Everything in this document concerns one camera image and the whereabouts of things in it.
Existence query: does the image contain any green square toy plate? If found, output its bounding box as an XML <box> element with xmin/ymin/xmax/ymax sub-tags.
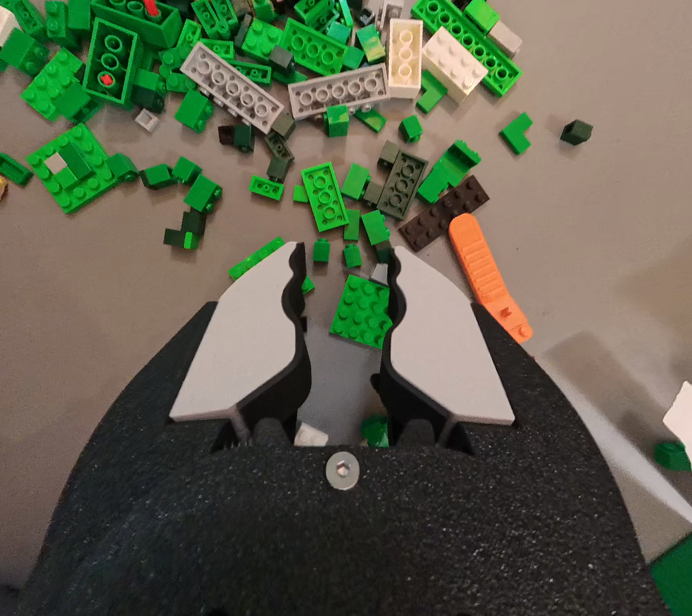
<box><xmin>330</xmin><ymin>274</ymin><xmax>392</xmax><ymax>349</ymax></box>

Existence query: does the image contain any grey desk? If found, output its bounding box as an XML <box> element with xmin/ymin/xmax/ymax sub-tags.
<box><xmin>0</xmin><ymin>0</ymin><xmax>692</xmax><ymax>616</ymax></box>

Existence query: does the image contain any white studded toy brick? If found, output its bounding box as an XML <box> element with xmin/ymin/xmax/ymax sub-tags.
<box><xmin>422</xmin><ymin>27</ymin><xmax>489</xmax><ymax>105</ymax></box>

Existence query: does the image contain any dark green small brick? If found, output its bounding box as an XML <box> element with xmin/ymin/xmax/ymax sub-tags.
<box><xmin>559</xmin><ymin>119</ymin><xmax>594</xmax><ymax>146</ymax></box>

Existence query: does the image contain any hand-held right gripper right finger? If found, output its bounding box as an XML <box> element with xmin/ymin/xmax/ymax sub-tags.
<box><xmin>377</xmin><ymin>246</ymin><xmax>516</xmax><ymax>446</ymax></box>

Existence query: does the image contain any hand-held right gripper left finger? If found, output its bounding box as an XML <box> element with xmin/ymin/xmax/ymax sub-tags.
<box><xmin>169</xmin><ymin>241</ymin><xmax>313</xmax><ymax>445</ymax></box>

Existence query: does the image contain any dark brown toy plate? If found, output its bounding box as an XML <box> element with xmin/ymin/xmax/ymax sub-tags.
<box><xmin>399</xmin><ymin>174</ymin><xmax>490</xmax><ymax>252</ymax></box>

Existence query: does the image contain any small green toy brick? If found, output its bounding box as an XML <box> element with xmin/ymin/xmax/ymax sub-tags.
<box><xmin>654</xmin><ymin>441</ymin><xmax>692</xmax><ymax>472</ymax></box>

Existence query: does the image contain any cream hollow toy brick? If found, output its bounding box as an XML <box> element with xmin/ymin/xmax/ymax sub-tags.
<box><xmin>388</xmin><ymin>19</ymin><xmax>423</xmax><ymax>99</ymax></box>

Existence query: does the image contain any pile of green toy bricks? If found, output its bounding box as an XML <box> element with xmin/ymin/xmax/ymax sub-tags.
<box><xmin>0</xmin><ymin>0</ymin><xmax>533</xmax><ymax>298</ymax></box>

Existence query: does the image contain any green corner toy plate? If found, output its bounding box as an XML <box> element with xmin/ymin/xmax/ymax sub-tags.
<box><xmin>498</xmin><ymin>112</ymin><xmax>533</xmax><ymax>156</ymax></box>

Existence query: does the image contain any grey long toy brick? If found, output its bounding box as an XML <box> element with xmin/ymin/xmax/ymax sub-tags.
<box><xmin>288</xmin><ymin>64</ymin><xmax>390</xmax><ymax>120</ymax></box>
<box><xmin>180</xmin><ymin>42</ymin><xmax>284</xmax><ymax>135</ymax></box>

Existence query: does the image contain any orange brick separator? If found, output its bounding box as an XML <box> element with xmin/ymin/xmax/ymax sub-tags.
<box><xmin>449</xmin><ymin>213</ymin><xmax>533</xmax><ymax>344</ymax></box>

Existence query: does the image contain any torn white paper bag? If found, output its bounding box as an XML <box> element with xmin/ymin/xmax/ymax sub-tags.
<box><xmin>662</xmin><ymin>381</ymin><xmax>692</xmax><ymax>446</ymax></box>

